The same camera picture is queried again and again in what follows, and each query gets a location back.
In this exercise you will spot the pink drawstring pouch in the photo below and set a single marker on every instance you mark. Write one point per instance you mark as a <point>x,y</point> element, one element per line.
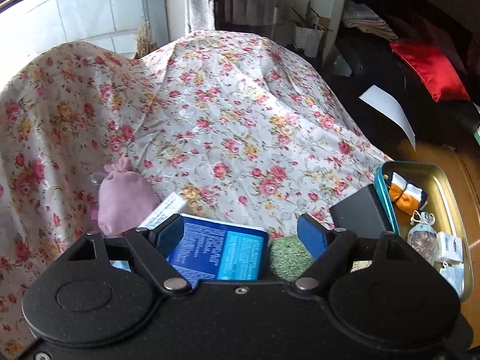
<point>125,199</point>

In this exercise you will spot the small white box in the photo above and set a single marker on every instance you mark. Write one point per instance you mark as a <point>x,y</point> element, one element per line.
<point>450,249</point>

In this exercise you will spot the white paper sheet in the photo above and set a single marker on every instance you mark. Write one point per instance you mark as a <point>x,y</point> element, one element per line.
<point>388,106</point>

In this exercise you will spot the white blue small carton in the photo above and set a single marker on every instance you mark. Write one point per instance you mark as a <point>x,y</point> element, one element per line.
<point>171,205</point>

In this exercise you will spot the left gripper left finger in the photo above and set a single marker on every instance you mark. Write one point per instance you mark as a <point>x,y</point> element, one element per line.
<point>152,259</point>

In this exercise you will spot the red satin cushion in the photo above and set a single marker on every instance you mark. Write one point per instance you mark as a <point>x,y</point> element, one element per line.
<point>433,68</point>

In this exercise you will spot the floral tablecloth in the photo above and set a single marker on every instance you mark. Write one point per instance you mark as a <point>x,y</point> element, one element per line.
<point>242,128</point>

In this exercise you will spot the patterned curtain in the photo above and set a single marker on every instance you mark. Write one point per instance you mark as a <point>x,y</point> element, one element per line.
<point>199,15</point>

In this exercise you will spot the orange white blue cloth bundle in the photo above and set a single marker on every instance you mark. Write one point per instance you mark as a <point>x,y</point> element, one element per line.
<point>406,196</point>

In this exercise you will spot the gold metal tray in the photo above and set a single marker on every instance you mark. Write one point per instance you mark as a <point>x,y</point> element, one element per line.
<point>441,203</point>

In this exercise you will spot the blue Tempo tissue pack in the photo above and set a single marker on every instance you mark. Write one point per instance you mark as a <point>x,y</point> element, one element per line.
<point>211,250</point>

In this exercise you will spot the folded towels stack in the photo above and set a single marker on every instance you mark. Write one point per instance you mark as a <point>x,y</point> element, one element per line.
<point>359,16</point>

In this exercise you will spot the glass shelf unit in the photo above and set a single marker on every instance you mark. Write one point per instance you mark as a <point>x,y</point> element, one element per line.
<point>251,16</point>

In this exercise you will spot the black leather sofa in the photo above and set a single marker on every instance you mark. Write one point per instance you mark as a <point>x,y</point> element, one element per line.
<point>373,63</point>

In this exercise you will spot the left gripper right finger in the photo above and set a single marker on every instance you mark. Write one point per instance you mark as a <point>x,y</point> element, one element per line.
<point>331,251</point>

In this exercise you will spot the green knitted ball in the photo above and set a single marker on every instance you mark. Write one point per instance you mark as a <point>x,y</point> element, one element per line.
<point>288,258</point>

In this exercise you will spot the white potted plant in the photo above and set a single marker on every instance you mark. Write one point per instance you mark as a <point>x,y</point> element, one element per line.
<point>308,31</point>

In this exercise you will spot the mesh potpourri sachet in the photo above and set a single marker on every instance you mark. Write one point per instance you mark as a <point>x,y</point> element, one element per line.
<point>422,237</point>

